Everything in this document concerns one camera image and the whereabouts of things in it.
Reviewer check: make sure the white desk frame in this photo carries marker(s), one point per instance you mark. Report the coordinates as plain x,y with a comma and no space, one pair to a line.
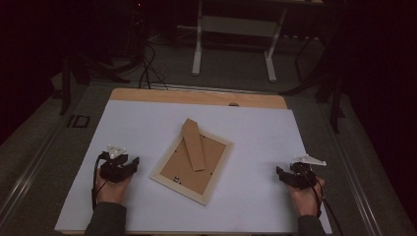
236,25

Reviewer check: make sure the metal floor rail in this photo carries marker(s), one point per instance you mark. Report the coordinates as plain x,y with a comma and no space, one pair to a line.
355,183
29,172

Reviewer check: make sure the person's left hand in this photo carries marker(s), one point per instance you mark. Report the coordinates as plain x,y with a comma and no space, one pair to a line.
111,193

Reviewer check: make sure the black metal stand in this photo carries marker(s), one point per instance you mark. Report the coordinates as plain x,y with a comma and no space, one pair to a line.
65,88
336,98

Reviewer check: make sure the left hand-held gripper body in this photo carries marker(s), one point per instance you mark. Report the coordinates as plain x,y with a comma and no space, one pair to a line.
113,168

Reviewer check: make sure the white table sheet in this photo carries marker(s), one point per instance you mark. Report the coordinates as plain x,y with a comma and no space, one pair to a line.
249,196

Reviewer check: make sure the wooden photo frame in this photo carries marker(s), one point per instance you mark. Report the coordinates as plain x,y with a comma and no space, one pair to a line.
183,170

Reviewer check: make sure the person's right hand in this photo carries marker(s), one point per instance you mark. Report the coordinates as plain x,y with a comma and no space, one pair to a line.
306,201

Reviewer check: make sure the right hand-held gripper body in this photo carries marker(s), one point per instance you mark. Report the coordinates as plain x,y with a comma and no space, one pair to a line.
303,177

